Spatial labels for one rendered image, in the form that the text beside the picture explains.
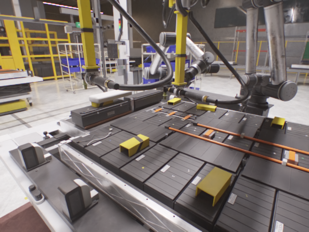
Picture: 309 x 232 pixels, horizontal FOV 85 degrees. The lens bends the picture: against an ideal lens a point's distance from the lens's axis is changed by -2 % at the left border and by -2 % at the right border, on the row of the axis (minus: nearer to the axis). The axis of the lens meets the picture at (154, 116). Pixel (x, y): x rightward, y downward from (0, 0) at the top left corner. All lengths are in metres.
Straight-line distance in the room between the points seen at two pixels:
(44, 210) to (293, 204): 0.99
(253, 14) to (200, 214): 1.80
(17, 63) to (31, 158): 9.59
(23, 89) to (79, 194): 4.92
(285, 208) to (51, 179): 1.02
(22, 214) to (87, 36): 1.83
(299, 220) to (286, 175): 0.23
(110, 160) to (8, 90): 4.79
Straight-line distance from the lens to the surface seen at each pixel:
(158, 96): 1.77
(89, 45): 1.09
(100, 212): 0.83
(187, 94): 1.24
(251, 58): 2.08
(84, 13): 1.10
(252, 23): 2.06
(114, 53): 3.89
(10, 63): 10.61
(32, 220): 2.20
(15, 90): 5.53
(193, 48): 2.09
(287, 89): 2.04
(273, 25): 1.91
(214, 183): 0.70
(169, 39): 2.26
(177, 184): 0.73
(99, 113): 1.30
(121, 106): 1.42
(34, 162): 1.20
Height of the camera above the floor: 1.49
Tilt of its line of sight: 21 degrees down
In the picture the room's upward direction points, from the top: straight up
